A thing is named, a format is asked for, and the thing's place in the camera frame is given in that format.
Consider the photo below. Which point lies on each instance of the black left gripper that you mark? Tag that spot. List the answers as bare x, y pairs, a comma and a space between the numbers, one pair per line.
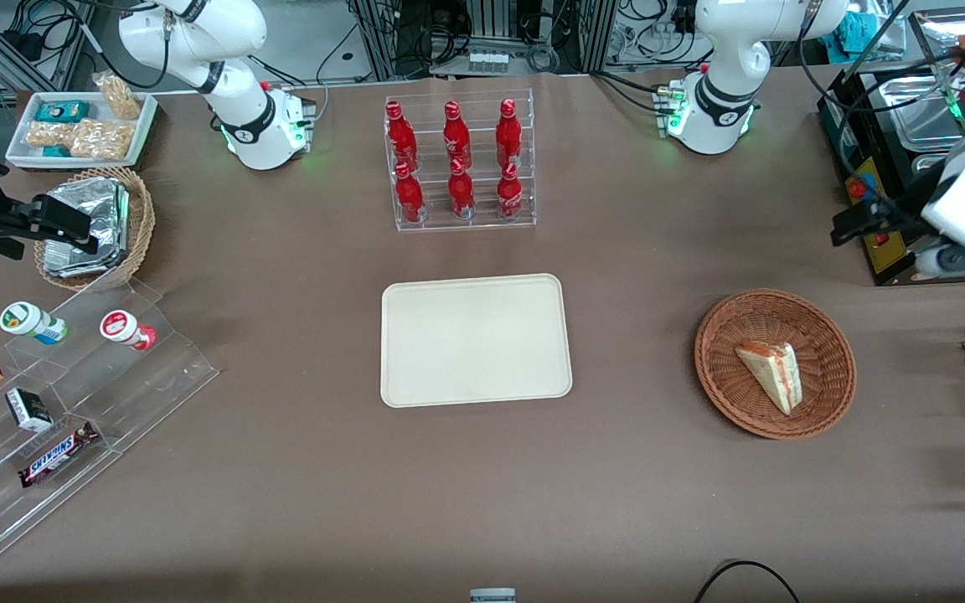
902, 209

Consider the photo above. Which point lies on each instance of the triangle sandwich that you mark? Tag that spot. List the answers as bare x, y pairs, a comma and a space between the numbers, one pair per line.
776, 373

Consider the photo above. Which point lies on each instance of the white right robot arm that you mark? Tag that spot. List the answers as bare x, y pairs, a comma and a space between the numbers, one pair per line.
223, 59

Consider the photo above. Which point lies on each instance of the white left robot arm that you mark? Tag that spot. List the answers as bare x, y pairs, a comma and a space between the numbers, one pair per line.
721, 75

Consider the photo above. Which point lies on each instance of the white rectangular snack tray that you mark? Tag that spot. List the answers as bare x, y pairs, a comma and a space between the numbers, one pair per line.
22, 155

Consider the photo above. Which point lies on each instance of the light wicker basket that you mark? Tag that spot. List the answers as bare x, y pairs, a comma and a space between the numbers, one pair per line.
141, 222

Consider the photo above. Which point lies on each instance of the brown wicker basket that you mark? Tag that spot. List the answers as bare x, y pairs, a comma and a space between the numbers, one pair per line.
725, 377

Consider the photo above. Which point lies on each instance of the cream plastic tray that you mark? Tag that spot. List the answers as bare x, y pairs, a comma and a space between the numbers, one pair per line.
474, 339

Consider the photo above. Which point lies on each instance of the foil wrapped food stack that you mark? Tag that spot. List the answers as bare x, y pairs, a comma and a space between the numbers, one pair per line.
101, 218

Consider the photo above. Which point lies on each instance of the small teal snack pack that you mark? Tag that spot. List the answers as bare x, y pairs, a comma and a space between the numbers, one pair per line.
55, 152

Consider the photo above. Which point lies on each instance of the clear bag of puffed snacks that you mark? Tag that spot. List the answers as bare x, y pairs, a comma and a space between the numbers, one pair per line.
101, 138
118, 96
47, 134

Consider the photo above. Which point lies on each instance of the green lid yogurt cup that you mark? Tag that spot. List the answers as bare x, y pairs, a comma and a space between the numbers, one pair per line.
30, 322

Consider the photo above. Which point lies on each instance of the teal snack box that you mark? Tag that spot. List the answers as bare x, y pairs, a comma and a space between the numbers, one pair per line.
64, 110

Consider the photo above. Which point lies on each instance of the steel fryer pan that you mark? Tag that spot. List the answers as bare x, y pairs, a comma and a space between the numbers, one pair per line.
918, 109

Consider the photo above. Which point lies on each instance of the red lid yogurt cup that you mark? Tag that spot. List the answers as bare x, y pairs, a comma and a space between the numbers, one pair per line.
124, 328

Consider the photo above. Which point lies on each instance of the teal cloth bundle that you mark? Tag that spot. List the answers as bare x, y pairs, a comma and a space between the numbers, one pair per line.
864, 32

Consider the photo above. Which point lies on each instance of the small black white box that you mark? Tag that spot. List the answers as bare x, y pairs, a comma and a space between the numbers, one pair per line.
28, 410

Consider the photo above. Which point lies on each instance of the clear acrylic stepped shelf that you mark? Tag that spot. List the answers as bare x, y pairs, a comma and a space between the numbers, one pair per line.
139, 394

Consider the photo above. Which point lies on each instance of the snickers chocolate bar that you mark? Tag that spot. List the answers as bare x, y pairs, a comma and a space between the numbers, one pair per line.
57, 456

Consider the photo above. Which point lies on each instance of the clear acrylic bottle rack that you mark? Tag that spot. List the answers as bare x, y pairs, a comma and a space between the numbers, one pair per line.
524, 209

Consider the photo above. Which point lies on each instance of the red cola bottle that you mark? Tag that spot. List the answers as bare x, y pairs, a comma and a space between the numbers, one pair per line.
400, 138
456, 138
508, 134
461, 194
409, 199
509, 197

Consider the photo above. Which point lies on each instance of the grey device with label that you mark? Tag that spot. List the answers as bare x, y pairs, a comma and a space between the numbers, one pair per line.
492, 595

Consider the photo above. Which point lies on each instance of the aluminium frame rack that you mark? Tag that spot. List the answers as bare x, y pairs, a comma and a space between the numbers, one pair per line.
491, 25

